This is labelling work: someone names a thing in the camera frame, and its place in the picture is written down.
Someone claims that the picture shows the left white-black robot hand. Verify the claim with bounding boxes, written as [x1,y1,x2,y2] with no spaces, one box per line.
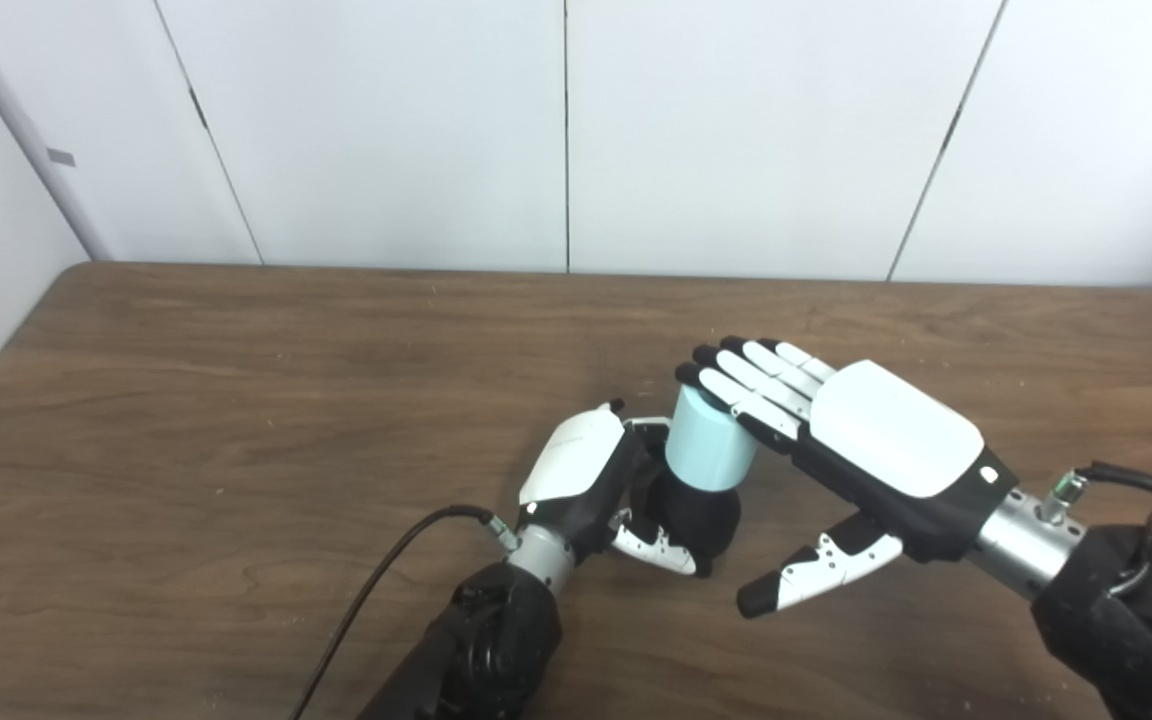
[517,397,713,580]

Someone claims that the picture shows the right white-black robot hand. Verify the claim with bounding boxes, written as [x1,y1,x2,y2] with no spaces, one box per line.
[673,335,1021,620]

